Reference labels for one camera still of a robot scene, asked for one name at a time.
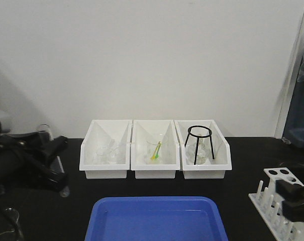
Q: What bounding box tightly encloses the white middle storage bin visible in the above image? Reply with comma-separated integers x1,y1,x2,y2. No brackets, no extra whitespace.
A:
131,119,180,179

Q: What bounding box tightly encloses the grey pegboard drying rack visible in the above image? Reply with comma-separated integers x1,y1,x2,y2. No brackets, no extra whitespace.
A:
282,15,304,151

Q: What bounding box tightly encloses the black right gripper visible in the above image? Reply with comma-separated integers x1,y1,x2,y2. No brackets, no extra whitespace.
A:
275,180,304,222

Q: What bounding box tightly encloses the glassware in left bin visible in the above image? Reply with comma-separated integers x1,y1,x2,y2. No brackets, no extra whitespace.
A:
94,139,119,165

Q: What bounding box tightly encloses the clear glass beaker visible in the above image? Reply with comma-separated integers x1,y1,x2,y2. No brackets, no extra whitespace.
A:
0,208,25,240

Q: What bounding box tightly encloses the glass flask in right bin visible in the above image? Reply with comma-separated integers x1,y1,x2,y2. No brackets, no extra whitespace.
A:
186,139,212,165

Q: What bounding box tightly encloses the white left storage bin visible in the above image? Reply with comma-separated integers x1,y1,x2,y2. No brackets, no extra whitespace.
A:
79,119,133,179

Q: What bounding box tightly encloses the white storage bin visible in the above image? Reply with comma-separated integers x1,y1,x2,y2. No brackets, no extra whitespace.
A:
174,119,232,180
79,119,133,179
131,119,180,179

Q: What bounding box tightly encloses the glass beaker in middle bin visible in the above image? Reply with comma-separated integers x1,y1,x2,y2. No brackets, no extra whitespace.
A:
146,139,163,165

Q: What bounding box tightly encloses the white test tube rack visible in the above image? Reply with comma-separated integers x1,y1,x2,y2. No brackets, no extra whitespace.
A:
248,167,304,240

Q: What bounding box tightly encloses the clear glass test tube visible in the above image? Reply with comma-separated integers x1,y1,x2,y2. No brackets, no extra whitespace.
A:
36,124,70,198

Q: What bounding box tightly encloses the black wire tripod stand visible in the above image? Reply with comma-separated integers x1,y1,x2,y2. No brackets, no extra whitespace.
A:
184,125,215,165

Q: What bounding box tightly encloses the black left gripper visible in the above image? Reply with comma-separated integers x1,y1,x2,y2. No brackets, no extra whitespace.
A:
0,133,68,196

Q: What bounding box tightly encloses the blue plastic tray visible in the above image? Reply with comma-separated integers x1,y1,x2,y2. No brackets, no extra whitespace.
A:
84,196,228,240

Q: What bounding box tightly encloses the white right storage bin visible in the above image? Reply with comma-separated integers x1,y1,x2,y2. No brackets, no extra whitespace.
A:
174,119,232,180

